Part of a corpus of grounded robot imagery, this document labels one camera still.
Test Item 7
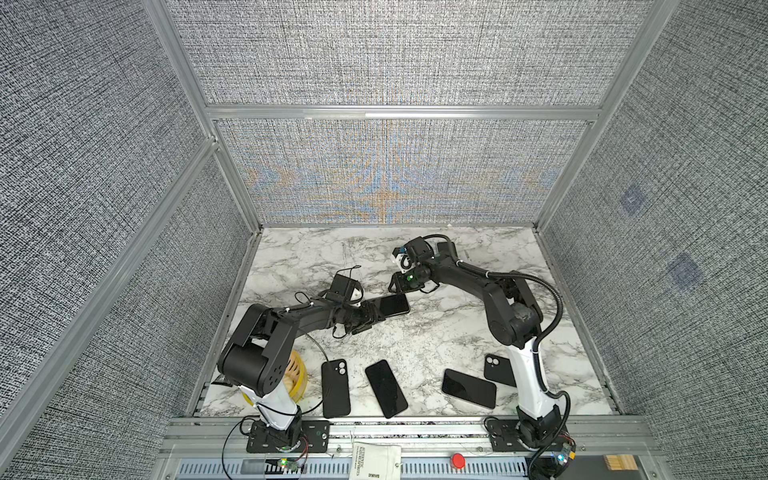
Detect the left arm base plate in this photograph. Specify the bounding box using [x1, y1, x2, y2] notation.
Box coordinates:
[246, 420, 330, 454]

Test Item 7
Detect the aluminium frame rail front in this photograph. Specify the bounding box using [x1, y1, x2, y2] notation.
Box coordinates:
[159, 415, 661, 456]

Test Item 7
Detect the black phone screen up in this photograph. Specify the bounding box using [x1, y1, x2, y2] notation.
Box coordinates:
[437, 241, 459, 261]

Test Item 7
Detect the black case near right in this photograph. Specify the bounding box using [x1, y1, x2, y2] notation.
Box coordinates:
[483, 354, 517, 388]

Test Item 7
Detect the black phone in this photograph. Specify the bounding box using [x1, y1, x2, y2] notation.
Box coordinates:
[365, 360, 408, 419]
[376, 293, 410, 318]
[441, 369, 497, 410]

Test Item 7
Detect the black case near left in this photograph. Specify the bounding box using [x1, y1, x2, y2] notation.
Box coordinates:
[321, 359, 351, 419]

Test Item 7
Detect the yellow tape roll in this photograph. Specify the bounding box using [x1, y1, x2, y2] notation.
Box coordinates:
[239, 350, 308, 404]

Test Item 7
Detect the white paper label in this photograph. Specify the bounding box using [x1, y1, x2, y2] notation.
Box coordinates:
[349, 442, 402, 480]

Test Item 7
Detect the red emergency button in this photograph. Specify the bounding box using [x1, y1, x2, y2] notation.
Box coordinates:
[450, 453, 466, 470]

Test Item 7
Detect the black case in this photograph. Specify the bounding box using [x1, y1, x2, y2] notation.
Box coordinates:
[321, 359, 351, 419]
[483, 354, 517, 388]

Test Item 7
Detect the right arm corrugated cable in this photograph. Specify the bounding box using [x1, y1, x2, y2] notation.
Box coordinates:
[419, 233, 571, 457]

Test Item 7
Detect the wooden block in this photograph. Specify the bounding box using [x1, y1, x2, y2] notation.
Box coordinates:
[604, 454, 639, 472]

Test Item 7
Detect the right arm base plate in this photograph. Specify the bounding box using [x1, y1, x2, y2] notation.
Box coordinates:
[483, 416, 528, 452]

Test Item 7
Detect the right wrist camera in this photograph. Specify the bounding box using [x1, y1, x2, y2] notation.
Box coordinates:
[392, 237, 434, 271]

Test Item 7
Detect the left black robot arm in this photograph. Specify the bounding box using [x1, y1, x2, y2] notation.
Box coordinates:
[217, 299, 386, 432]

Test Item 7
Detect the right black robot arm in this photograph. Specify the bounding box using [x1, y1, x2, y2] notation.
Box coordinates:
[390, 247, 570, 450]

